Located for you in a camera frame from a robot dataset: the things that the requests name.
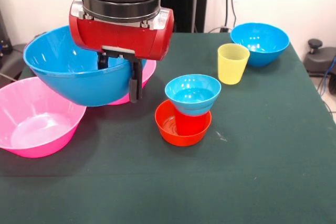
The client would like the yellow cup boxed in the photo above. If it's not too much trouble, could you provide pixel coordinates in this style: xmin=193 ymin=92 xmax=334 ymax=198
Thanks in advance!
xmin=217 ymin=43 xmax=250 ymax=86

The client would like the black pedestal foot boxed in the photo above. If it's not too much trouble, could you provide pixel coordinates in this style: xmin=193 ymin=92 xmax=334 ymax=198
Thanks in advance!
xmin=304 ymin=38 xmax=336 ymax=78
xmin=0 ymin=43 xmax=27 ymax=80

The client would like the large pink bowl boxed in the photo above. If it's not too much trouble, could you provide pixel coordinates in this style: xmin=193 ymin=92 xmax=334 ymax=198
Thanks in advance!
xmin=107 ymin=59 xmax=158 ymax=106
xmin=0 ymin=76 xmax=88 ymax=159

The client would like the stack of small blue bowls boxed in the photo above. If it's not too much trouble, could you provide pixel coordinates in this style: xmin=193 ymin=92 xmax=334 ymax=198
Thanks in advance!
xmin=164 ymin=74 xmax=222 ymax=116

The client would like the red cup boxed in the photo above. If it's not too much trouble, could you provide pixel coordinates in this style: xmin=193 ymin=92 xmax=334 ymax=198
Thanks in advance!
xmin=174 ymin=107 xmax=211 ymax=136

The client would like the orange bowl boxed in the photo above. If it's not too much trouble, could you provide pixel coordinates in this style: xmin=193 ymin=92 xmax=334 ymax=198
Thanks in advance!
xmin=154 ymin=99 xmax=212 ymax=147

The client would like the dark green table cloth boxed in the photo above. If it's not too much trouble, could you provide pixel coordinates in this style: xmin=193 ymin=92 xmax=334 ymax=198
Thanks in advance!
xmin=0 ymin=31 xmax=336 ymax=224

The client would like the blue cable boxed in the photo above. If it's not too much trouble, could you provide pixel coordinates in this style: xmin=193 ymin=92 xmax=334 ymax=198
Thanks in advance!
xmin=319 ymin=56 xmax=336 ymax=96

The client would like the large blue bowl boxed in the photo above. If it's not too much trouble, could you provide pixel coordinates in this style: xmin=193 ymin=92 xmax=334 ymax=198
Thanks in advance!
xmin=230 ymin=23 xmax=290 ymax=68
xmin=23 ymin=25 xmax=148 ymax=108

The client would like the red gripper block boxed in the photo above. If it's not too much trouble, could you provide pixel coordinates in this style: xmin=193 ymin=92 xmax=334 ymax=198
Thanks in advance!
xmin=69 ymin=0 xmax=175 ymax=104

